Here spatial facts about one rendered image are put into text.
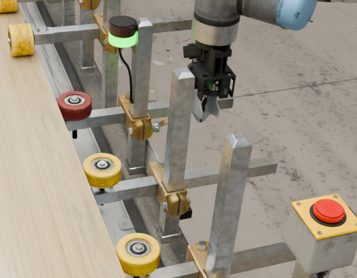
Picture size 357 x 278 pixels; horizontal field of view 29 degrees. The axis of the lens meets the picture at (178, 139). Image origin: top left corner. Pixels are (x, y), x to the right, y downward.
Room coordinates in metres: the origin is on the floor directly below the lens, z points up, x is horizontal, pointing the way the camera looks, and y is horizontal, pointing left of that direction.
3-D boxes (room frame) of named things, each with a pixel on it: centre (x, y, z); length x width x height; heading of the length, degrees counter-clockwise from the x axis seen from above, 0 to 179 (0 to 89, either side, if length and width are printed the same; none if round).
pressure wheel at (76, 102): (1.35, 0.25, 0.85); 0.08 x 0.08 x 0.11
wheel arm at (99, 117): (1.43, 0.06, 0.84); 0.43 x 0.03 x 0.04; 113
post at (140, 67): (1.37, 0.10, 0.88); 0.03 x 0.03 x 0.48; 23
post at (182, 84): (1.14, 0.00, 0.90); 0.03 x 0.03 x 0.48; 23
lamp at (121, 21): (1.35, 0.14, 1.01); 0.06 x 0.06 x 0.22; 23
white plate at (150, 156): (1.35, 0.07, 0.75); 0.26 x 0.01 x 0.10; 23
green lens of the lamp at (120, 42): (1.35, 0.14, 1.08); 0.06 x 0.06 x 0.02
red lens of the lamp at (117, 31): (1.35, 0.14, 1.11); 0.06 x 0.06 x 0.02
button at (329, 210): (0.67, -0.20, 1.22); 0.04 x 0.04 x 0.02
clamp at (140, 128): (1.39, 0.11, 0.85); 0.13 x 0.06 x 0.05; 23
